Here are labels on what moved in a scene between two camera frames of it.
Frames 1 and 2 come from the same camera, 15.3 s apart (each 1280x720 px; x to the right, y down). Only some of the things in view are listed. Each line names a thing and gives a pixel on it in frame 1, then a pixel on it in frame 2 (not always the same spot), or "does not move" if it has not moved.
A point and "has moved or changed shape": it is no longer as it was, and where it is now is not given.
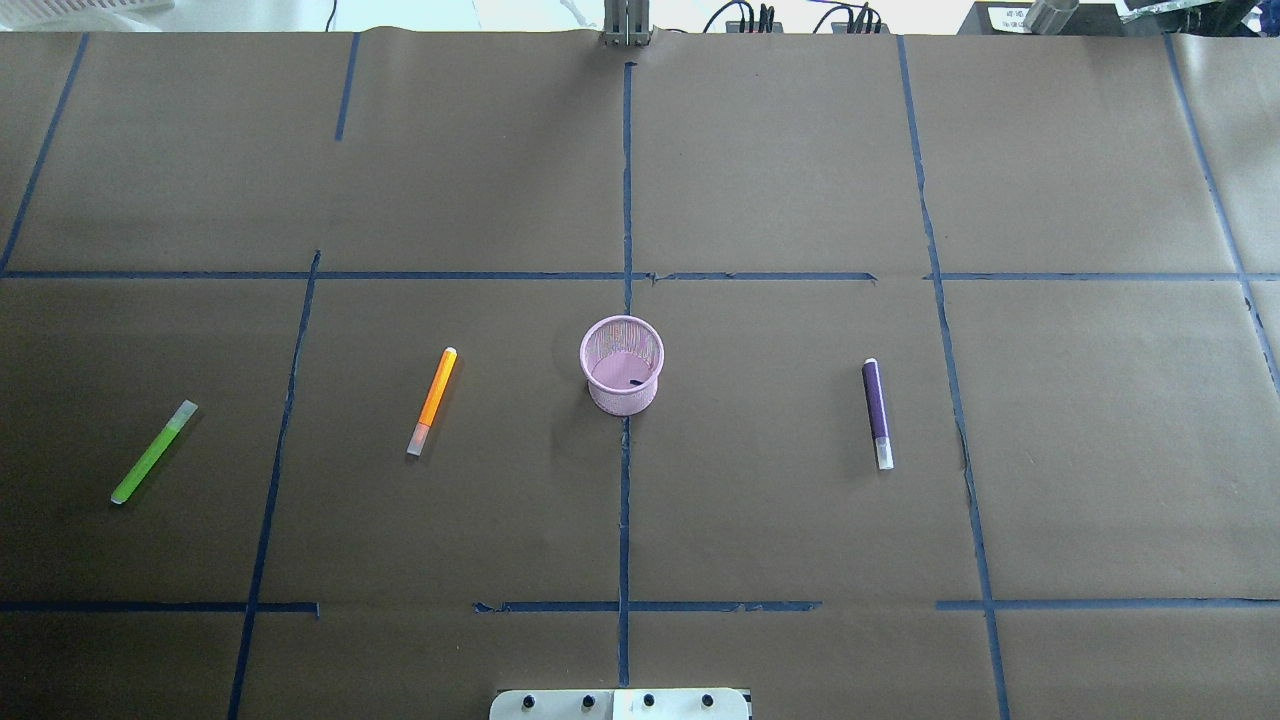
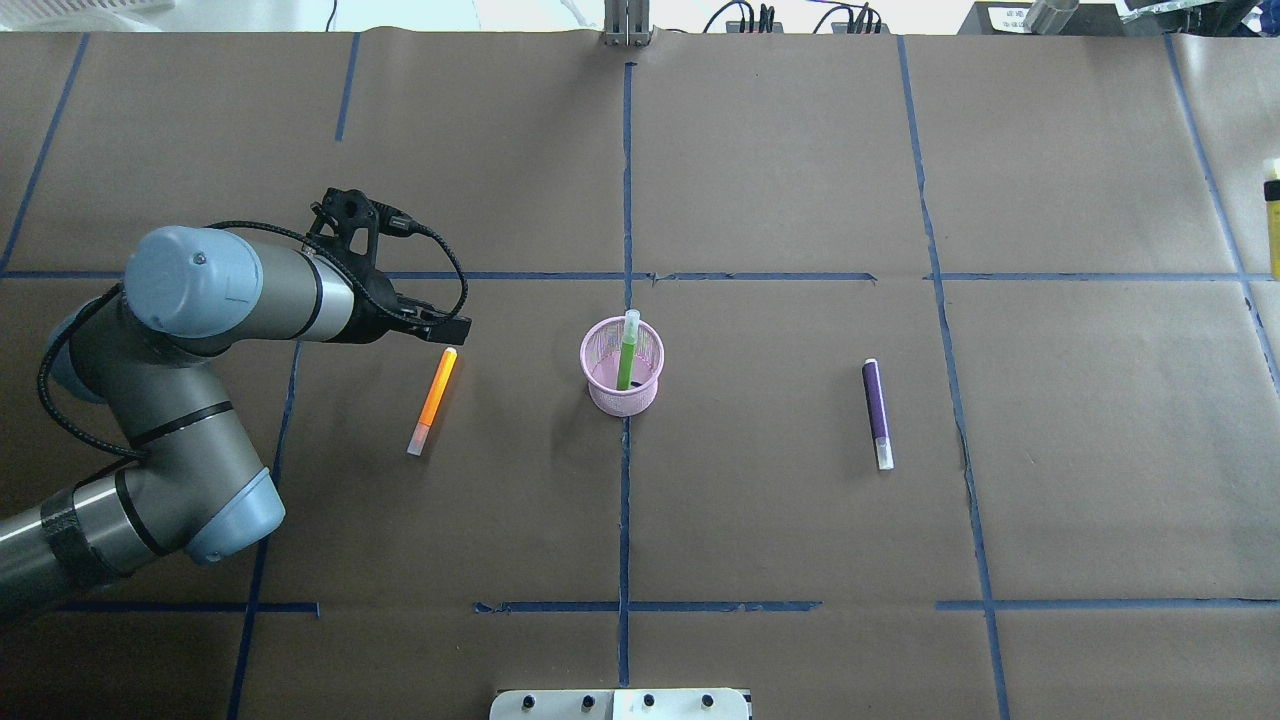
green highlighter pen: (184, 414) has moved or changed shape
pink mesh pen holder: (621, 356) does not move
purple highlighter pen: (873, 381) does not move
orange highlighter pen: (433, 403) does not move
